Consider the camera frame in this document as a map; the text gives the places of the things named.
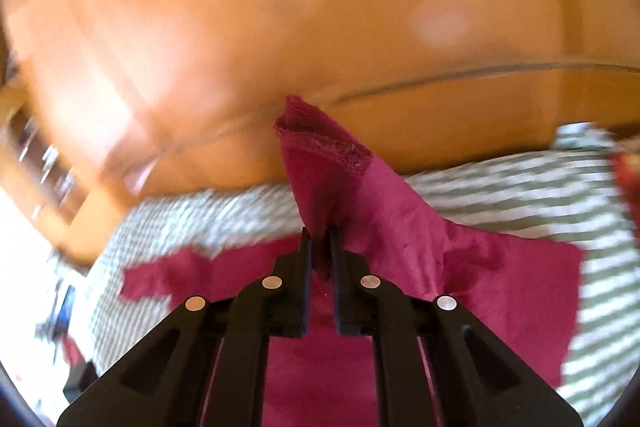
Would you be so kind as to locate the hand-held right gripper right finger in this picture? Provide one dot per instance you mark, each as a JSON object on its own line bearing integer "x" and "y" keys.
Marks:
{"x": 346, "y": 292}

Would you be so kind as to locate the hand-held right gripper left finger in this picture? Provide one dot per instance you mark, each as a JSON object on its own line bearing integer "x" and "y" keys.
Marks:
{"x": 302, "y": 289}

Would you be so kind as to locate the dark red garment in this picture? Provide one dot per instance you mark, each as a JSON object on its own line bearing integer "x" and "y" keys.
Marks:
{"x": 400, "y": 217}

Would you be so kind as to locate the green checked blanket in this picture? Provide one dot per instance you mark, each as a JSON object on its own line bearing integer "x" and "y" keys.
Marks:
{"x": 500, "y": 192}

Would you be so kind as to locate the orange wooden wardrobe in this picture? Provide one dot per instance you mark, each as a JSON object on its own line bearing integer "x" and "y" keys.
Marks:
{"x": 250, "y": 32}

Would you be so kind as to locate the red plaid cloth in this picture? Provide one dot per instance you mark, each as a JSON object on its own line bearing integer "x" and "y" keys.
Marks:
{"x": 629, "y": 177}

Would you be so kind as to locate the wooden shelf unit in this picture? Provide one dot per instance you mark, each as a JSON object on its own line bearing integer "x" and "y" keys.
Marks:
{"x": 30, "y": 147}

